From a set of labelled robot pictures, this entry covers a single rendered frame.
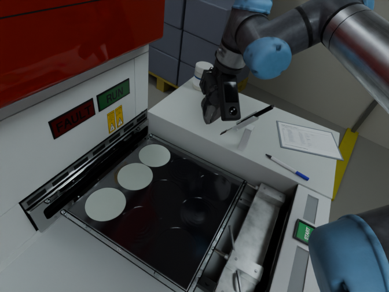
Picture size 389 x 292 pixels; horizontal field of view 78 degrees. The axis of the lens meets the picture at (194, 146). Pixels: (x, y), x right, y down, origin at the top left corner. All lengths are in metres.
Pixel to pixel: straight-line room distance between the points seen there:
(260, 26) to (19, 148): 0.50
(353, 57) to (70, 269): 0.71
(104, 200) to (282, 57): 0.53
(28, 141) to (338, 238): 0.53
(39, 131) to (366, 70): 0.57
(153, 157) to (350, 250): 0.62
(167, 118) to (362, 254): 0.68
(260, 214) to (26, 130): 0.60
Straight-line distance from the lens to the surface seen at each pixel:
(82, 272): 0.70
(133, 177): 0.72
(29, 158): 0.59
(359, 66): 0.42
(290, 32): 0.49
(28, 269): 0.74
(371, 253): 0.26
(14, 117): 0.53
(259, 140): 0.83
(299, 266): 0.63
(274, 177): 0.76
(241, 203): 0.78
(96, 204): 0.68
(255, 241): 0.70
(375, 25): 0.44
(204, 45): 2.29
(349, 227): 0.27
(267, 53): 0.45
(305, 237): 0.66
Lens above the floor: 1.46
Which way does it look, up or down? 43 degrees down
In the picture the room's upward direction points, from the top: 12 degrees clockwise
